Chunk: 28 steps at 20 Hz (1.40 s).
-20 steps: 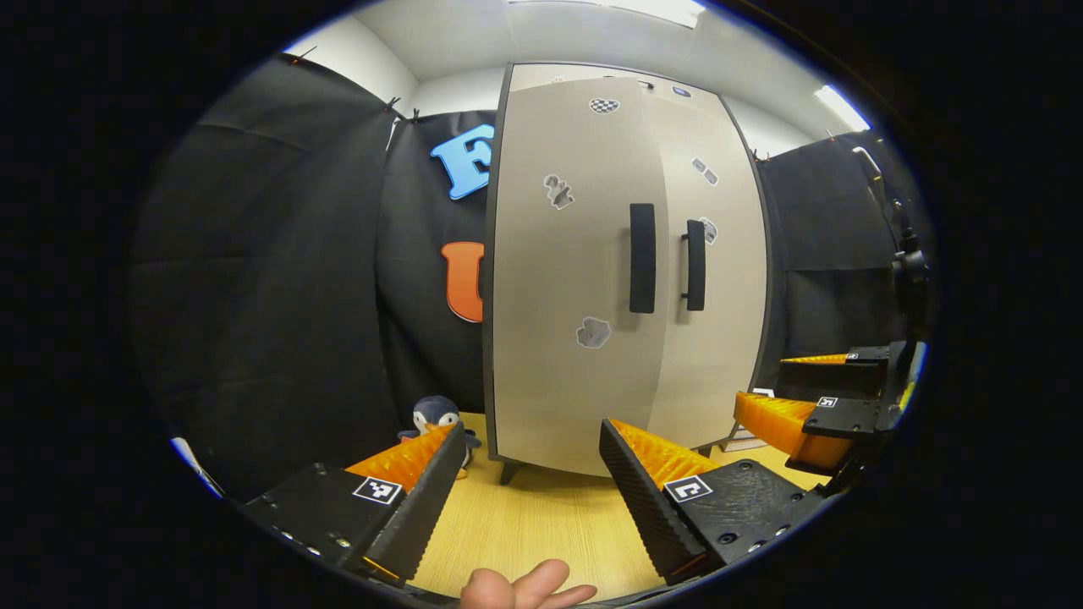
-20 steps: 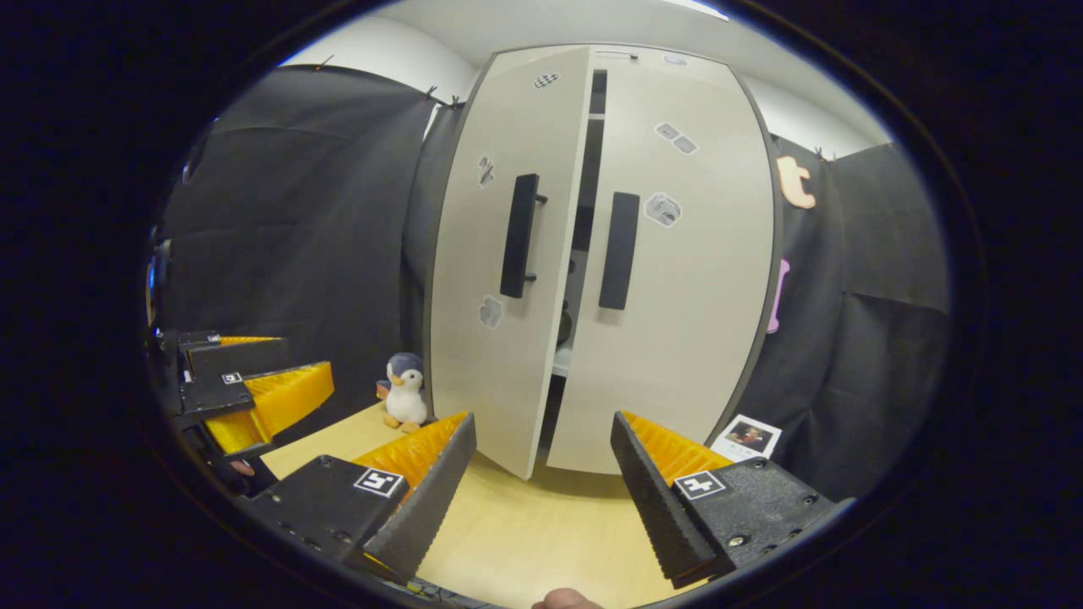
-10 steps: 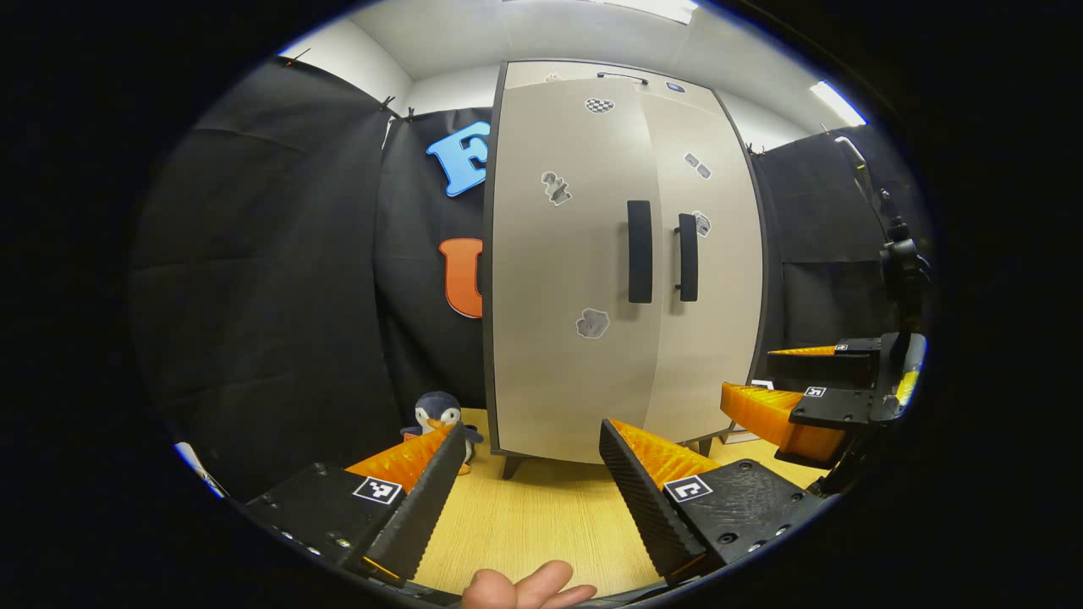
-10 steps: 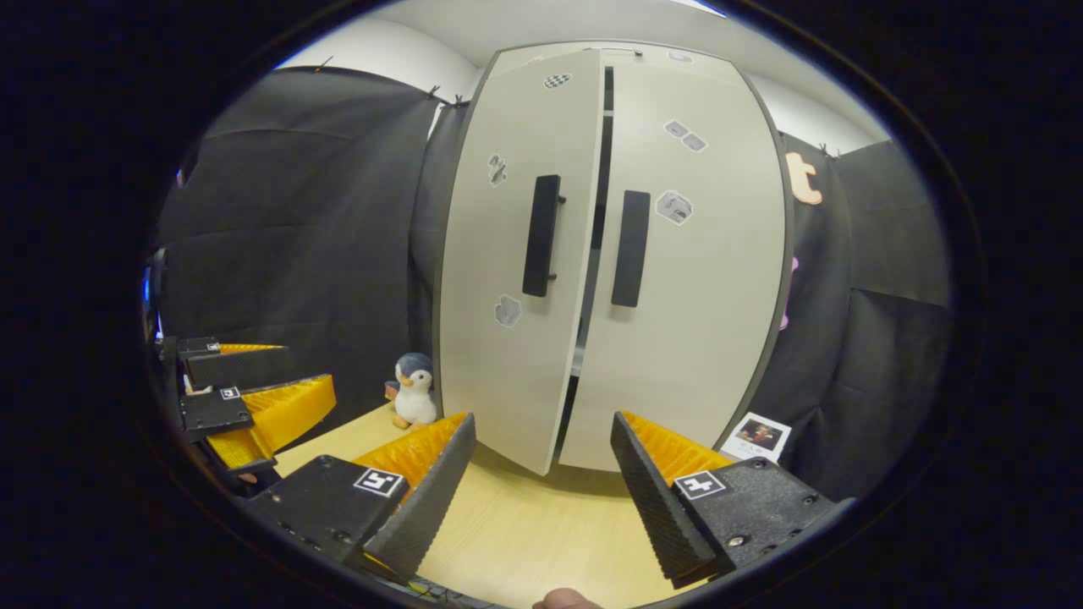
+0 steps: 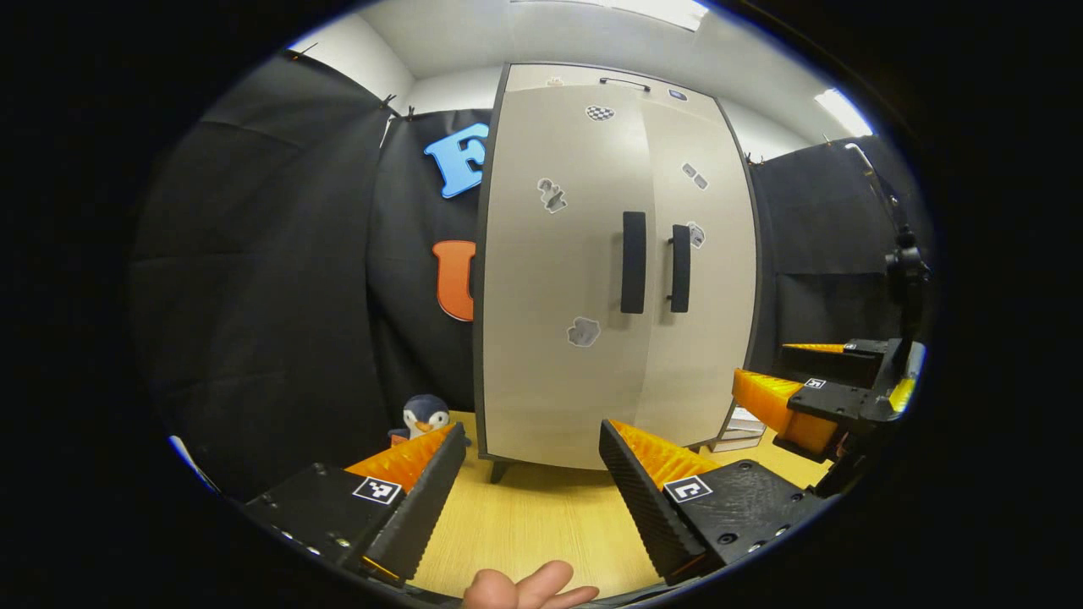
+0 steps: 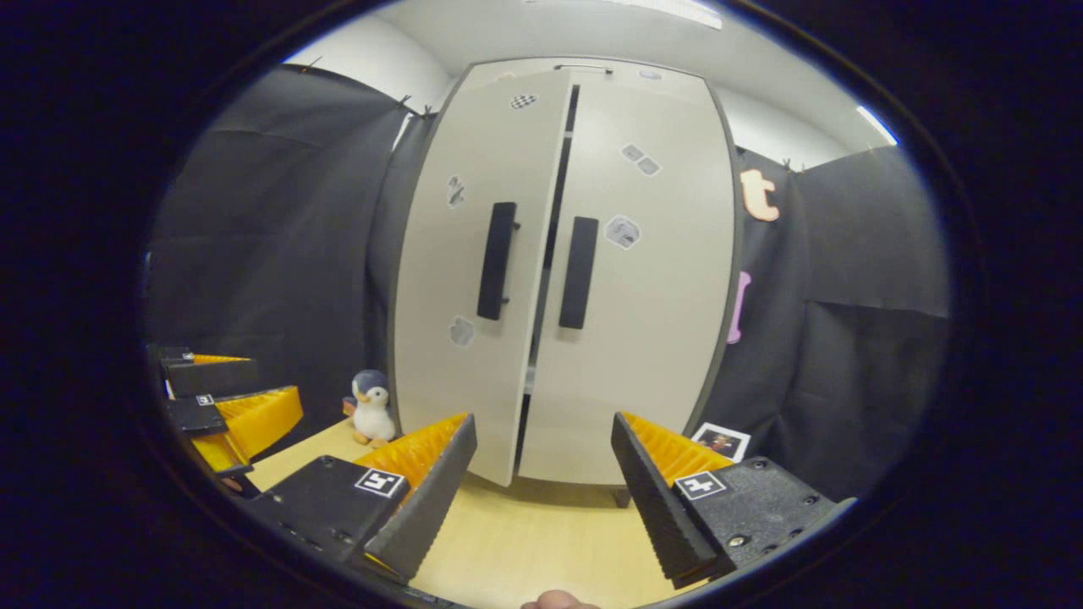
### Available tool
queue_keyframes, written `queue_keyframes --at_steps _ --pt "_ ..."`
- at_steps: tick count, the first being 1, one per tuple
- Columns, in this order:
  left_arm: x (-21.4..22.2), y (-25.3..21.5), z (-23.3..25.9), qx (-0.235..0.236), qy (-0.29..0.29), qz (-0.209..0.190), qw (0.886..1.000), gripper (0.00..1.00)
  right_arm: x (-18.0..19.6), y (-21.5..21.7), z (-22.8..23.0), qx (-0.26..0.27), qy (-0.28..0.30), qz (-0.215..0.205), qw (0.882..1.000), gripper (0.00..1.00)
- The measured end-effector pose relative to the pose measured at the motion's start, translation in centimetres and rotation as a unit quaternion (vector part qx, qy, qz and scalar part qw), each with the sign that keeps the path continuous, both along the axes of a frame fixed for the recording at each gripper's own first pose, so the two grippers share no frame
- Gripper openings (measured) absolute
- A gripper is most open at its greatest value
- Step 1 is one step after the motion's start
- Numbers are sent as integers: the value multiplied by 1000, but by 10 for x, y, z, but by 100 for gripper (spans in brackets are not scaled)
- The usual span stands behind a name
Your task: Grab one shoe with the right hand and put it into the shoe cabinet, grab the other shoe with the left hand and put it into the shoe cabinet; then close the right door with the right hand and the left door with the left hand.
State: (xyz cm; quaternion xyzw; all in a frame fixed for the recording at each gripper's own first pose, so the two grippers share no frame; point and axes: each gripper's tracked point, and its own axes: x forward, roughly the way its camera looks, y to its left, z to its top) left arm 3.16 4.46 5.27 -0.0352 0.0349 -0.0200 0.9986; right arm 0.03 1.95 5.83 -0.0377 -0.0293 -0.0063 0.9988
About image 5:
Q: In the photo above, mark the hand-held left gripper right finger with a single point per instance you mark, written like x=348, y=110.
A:
x=643, y=499

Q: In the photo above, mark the ceiling light panel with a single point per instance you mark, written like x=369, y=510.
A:
x=843, y=112

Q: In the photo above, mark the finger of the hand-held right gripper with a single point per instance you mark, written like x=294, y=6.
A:
x=833, y=402
x=833, y=362

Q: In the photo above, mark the penguin plush toy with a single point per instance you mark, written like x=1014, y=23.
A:
x=425, y=416

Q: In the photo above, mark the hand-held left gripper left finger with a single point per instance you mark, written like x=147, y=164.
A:
x=427, y=499

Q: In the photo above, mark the white cabinet drawer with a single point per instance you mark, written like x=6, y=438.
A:
x=584, y=80

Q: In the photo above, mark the stack of white books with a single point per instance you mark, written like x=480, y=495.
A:
x=744, y=427

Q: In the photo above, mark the white cabinet door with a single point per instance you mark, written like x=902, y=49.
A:
x=550, y=338
x=711, y=355

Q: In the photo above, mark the white and grey shoe cabinet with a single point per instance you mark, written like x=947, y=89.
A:
x=498, y=469

